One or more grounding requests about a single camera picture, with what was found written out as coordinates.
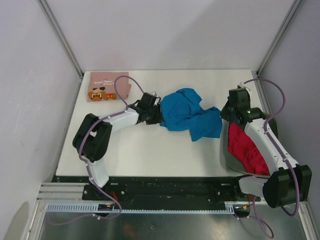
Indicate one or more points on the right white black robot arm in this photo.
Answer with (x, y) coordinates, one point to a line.
(289, 182)

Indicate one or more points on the aluminium frame post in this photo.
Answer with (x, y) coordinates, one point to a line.
(48, 13)
(286, 23)

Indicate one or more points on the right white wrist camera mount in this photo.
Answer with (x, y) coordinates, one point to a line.
(243, 85)

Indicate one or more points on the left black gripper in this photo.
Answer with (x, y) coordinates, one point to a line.
(158, 117)

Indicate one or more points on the red t shirt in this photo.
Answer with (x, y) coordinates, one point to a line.
(245, 151)

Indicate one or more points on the grey plastic basket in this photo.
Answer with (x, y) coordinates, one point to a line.
(227, 160)

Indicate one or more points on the left aluminium frame post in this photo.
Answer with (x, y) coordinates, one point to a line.
(48, 13)

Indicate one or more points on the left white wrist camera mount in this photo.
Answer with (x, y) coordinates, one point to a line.
(154, 93)

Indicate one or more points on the folded pink printed t shirt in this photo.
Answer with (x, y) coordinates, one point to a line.
(107, 86)

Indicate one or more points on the right aluminium frame post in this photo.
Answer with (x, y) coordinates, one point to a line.
(286, 23)

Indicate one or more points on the blue t shirt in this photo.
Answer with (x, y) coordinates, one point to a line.
(182, 111)

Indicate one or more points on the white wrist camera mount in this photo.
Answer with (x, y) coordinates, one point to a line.
(154, 93)
(243, 85)

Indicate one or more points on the aluminium extrusion rail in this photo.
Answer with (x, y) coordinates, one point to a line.
(60, 192)

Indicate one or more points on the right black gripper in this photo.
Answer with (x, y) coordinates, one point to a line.
(223, 113)

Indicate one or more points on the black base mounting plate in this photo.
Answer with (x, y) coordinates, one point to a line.
(163, 193)

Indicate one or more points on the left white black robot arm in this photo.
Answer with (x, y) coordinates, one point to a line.
(93, 136)

